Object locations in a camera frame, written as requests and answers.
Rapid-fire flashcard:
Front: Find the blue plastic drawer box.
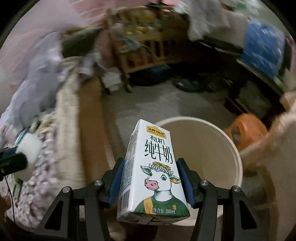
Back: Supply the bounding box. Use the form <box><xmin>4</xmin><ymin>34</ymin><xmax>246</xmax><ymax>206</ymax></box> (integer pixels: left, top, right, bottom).
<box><xmin>242</xmin><ymin>19</ymin><xmax>285</xmax><ymax>79</ymax></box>

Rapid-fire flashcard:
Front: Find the orange plastic stool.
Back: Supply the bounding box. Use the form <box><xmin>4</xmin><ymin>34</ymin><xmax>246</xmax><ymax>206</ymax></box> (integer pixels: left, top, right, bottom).
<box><xmin>224</xmin><ymin>113</ymin><xmax>268</xmax><ymax>151</ymax></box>

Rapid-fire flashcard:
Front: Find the white tissue pad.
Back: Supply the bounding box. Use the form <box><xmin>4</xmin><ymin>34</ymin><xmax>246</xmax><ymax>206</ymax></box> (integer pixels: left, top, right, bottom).
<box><xmin>15</xmin><ymin>133</ymin><xmax>42</xmax><ymax>181</ymax></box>

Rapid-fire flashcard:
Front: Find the patterned fleece bed blanket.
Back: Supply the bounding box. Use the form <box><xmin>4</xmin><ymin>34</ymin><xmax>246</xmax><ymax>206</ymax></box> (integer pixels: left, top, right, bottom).
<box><xmin>1</xmin><ymin>111</ymin><xmax>60</xmax><ymax>232</ymax></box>

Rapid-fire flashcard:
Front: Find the dark green pillow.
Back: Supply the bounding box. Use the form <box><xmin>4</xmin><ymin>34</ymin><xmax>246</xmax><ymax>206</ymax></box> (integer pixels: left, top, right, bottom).
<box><xmin>61</xmin><ymin>27</ymin><xmax>104</xmax><ymax>58</ymax></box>

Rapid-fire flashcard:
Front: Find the wooden crib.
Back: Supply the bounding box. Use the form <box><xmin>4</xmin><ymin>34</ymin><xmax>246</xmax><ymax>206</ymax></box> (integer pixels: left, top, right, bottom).
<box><xmin>107</xmin><ymin>3</ymin><xmax>189</xmax><ymax>93</ymax></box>

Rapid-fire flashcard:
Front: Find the cream woven bed mat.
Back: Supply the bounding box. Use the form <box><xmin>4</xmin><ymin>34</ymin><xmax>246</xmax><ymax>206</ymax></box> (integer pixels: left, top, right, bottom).
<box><xmin>56</xmin><ymin>57</ymin><xmax>86</xmax><ymax>189</ymax></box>

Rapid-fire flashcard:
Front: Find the grey-blue duvet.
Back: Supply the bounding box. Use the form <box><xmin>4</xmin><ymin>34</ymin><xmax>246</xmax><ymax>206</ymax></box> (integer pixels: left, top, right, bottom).
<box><xmin>1</xmin><ymin>32</ymin><xmax>68</xmax><ymax>143</ymax></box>

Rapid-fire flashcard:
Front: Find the white trash bucket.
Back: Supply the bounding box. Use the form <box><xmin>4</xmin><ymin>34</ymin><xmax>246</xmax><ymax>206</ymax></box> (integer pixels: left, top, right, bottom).
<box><xmin>152</xmin><ymin>116</ymin><xmax>243</xmax><ymax>227</ymax></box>

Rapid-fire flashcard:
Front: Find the white milk carton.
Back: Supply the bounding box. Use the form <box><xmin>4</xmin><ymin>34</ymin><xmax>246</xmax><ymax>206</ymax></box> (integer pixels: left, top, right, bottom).
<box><xmin>117</xmin><ymin>120</ymin><xmax>190</xmax><ymax>225</ymax></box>

